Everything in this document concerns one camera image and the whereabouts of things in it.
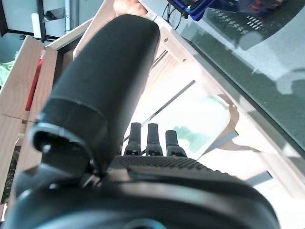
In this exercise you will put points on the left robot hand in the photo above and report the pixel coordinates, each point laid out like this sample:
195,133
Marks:
100,83

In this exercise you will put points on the blue plastic shopping basket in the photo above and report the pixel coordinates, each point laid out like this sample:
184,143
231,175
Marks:
197,13

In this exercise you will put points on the red chili pepper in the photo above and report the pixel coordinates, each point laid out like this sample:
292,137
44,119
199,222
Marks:
33,90

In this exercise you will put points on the black metal rack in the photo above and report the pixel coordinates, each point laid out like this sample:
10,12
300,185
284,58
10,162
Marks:
43,19

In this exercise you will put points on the white cylinder roll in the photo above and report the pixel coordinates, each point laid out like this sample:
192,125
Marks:
36,25

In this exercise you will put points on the light green cabbage head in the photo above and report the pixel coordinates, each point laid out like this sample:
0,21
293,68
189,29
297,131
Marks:
4,69

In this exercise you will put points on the green white napa cabbage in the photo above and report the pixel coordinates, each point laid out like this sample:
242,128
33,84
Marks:
205,119

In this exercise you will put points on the green striped pumpkin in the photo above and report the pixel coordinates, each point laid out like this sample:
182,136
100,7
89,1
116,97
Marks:
13,167

